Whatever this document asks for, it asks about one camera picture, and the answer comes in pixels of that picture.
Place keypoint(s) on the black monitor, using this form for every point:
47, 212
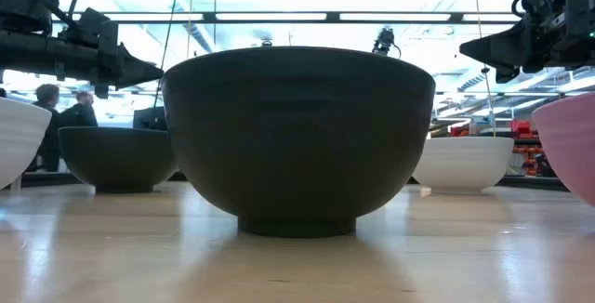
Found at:
149, 119

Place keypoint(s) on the small grey bracket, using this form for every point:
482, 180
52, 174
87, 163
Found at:
16, 183

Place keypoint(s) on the small dark bowl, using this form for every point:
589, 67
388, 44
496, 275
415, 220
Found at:
116, 159

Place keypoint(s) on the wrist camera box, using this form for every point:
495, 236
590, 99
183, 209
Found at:
97, 26
578, 15

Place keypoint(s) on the person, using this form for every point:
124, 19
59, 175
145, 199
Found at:
80, 112
48, 117

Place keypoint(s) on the black overhead frame bar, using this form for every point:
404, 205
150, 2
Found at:
332, 17

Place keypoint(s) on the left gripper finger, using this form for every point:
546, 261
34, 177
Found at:
139, 71

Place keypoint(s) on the small dark ceiling fitting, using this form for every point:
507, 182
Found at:
266, 43

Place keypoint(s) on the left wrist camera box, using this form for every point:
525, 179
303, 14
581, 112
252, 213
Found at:
97, 26

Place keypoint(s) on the white bowl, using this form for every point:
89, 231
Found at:
18, 140
465, 163

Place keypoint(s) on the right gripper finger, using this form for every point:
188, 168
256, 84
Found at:
507, 75
502, 45

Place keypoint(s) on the pink bowl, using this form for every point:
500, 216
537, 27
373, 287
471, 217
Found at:
572, 145

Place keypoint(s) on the large dark bowl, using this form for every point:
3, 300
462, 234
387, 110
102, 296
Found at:
297, 145

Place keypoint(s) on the black table edge rail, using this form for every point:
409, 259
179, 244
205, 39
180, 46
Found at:
530, 182

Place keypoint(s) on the black overhead camera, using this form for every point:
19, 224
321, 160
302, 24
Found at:
383, 42

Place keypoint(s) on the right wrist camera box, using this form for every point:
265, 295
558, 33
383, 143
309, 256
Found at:
578, 15

